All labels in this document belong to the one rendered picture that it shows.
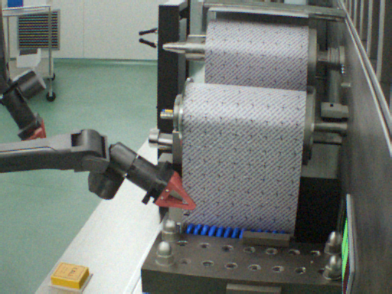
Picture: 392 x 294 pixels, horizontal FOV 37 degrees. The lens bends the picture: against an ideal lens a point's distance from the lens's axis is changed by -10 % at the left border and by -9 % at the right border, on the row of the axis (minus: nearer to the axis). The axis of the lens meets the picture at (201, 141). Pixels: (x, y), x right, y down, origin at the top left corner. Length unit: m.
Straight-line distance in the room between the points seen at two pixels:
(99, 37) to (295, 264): 6.22
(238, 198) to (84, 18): 6.11
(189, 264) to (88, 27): 6.21
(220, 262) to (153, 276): 0.13
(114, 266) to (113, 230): 0.18
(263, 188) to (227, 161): 0.09
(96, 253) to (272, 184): 0.46
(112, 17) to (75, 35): 0.52
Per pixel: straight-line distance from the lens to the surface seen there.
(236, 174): 1.24
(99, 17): 7.20
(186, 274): 1.14
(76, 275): 1.33
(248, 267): 1.16
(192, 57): 1.48
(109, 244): 1.50
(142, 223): 1.59
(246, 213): 1.28
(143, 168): 1.26
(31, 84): 1.61
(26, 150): 1.25
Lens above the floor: 1.64
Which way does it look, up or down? 20 degrees down
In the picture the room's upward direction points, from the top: 1 degrees clockwise
